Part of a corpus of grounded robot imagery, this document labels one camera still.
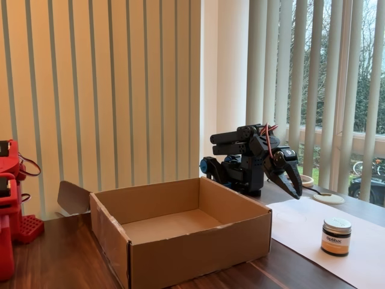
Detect red leader robot arm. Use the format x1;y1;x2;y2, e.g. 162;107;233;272
0;138;45;282

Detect dark parked vehicle outside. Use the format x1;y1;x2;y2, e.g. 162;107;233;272
348;176;385;207

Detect bicycle outside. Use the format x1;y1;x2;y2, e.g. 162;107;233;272
351;159;385;176

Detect thin black cable through grommet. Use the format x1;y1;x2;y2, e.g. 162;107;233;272
302;185;324;196

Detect white paper sheet with circles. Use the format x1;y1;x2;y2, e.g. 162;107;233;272
266;196;385;289

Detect small jar with silver lid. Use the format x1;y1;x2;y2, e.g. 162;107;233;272
320;217;352;257

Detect cream vertical window blinds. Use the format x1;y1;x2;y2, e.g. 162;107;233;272
246;0;385;208
0;0;202;220

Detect white round cable grommet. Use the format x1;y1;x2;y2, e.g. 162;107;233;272
312;192;346;205

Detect open brown cardboard box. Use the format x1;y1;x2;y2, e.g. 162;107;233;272
55;176;273;289

